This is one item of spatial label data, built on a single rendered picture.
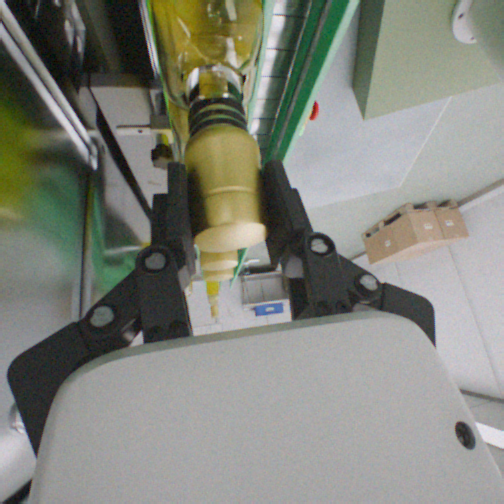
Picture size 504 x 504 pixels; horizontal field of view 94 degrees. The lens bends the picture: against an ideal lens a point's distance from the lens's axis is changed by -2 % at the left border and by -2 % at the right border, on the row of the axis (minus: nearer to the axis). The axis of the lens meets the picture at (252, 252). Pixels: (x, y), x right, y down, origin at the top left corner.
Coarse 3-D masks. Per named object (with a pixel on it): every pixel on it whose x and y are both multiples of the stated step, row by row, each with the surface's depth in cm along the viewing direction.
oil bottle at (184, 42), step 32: (160, 0) 11; (192, 0) 11; (224, 0) 11; (256, 0) 12; (160, 32) 11; (192, 32) 11; (224, 32) 11; (256, 32) 12; (160, 64) 13; (192, 64) 12; (224, 64) 12; (256, 64) 13
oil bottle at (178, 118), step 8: (168, 104) 16; (176, 112) 16; (184, 112) 16; (248, 112) 17; (176, 120) 16; (184, 120) 16; (176, 128) 16; (184, 128) 16; (176, 136) 17; (184, 136) 17; (176, 144) 18; (184, 144) 17; (184, 160) 19
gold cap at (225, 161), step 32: (224, 128) 10; (192, 160) 10; (224, 160) 10; (256, 160) 11; (192, 192) 10; (224, 192) 9; (256, 192) 10; (192, 224) 10; (224, 224) 9; (256, 224) 9
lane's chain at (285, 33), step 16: (288, 0) 26; (304, 0) 27; (288, 16) 28; (304, 16) 28; (272, 32) 29; (288, 32) 30; (272, 48) 31; (288, 48) 31; (272, 64) 33; (288, 64) 34; (272, 80) 36; (272, 96) 38; (256, 112) 41; (272, 112) 41; (256, 128) 44; (272, 128) 45
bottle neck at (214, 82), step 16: (208, 64) 11; (192, 80) 12; (208, 80) 11; (224, 80) 11; (192, 96) 12; (208, 96) 11; (224, 96) 11; (240, 96) 12; (192, 112) 11; (208, 112) 11; (224, 112) 11; (240, 112) 12; (192, 128) 11; (240, 128) 11
